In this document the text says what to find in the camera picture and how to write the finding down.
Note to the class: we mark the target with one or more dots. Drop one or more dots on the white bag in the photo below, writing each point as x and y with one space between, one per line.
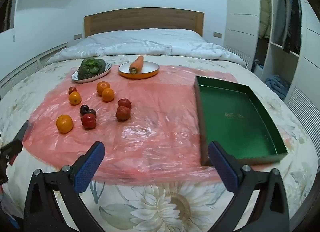
257 68

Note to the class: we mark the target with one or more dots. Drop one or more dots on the carrot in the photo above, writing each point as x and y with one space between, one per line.
137 64

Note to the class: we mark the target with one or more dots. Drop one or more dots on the white oval plate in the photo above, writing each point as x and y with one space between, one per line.
107 68

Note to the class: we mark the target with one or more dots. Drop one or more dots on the green leafy vegetable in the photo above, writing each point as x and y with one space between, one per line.
90 68

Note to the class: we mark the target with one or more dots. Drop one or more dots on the folded pale bedding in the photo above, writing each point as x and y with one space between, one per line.
265 14

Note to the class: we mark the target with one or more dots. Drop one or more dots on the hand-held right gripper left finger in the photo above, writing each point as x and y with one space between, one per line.
90 165

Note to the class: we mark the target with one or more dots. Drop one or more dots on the beige wall switch panel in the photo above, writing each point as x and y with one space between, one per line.
78 36
217 34

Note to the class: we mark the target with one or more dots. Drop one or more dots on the large orange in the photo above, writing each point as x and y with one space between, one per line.
64 123

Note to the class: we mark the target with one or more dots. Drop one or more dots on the white vented cabinet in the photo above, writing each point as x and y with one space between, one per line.
310 72

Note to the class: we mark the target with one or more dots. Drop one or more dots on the green box tray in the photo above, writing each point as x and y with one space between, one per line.
235 114

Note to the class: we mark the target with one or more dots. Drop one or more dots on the dark hanging clothes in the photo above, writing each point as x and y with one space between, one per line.
291 24

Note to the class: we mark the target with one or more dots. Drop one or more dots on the small red apple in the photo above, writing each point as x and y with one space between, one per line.
72 89

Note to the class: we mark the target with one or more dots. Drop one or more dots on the white duvet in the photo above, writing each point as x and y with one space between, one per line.
150 40

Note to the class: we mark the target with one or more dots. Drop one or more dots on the white wardrobe door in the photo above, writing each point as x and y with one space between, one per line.
242 17

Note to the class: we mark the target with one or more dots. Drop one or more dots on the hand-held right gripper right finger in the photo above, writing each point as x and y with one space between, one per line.
223 169

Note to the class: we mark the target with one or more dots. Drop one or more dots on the wooden headboard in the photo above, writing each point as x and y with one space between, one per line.
142 19

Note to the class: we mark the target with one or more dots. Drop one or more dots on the white open shelf unit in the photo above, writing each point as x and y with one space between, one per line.
272 57

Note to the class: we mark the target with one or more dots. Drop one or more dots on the blue towel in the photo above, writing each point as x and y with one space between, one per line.
276 85

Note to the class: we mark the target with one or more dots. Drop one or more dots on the orange rimmed white plate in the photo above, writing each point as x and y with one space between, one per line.
150 68

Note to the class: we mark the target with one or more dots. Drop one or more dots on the dark purple plum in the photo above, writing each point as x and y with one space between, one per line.
83 109
92 112

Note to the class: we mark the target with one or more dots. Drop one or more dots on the floral bedsheet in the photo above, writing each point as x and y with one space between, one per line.
162 204

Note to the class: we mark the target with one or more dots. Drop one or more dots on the pink plastic sheet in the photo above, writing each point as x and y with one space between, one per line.
160 112

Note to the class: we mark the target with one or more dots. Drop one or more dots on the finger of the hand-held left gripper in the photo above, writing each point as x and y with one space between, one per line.
11 150

